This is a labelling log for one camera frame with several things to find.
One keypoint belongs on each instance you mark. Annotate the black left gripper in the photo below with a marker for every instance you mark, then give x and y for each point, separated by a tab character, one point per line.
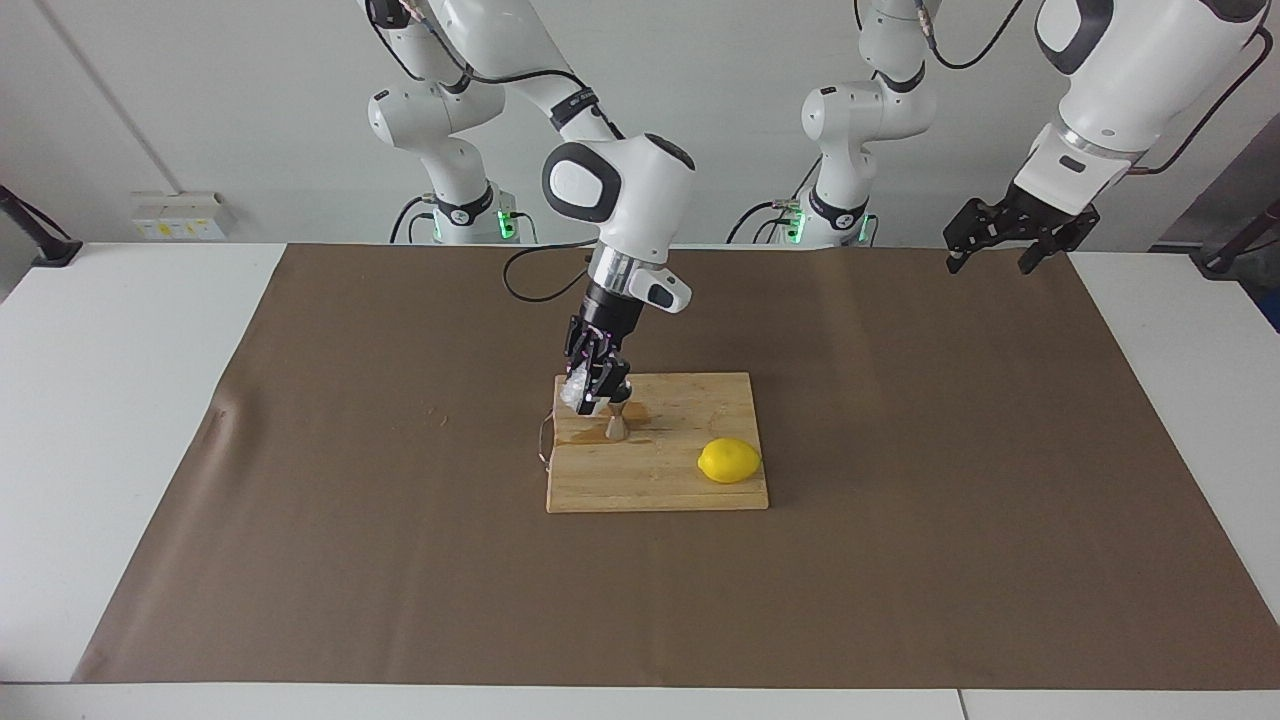
1045	218

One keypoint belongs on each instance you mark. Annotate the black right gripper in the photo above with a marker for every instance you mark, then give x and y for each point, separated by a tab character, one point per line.
610	318

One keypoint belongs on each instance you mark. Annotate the clear crinkled glass cup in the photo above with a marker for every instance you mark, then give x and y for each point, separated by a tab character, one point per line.
575	395

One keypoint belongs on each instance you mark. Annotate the steel double jigger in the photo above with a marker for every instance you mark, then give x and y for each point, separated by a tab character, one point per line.
617	428

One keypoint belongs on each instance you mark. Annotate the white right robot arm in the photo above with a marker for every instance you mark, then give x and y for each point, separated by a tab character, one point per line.
640	200

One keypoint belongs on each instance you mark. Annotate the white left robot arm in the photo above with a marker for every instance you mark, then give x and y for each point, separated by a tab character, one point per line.
1150	60

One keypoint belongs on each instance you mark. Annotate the wooden cutting board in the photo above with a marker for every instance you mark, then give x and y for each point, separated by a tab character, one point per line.
660	480

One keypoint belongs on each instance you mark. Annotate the yellow lemon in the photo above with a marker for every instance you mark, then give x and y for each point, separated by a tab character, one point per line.
730	461

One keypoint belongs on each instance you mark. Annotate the black clamp stand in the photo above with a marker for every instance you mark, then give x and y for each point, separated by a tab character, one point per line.
1215	265
55	250

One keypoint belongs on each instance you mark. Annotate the brown paper table mat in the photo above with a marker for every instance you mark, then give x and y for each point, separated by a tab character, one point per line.
400	560

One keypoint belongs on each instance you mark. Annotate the white wall socket box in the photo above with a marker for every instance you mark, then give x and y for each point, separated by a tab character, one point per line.
180	215

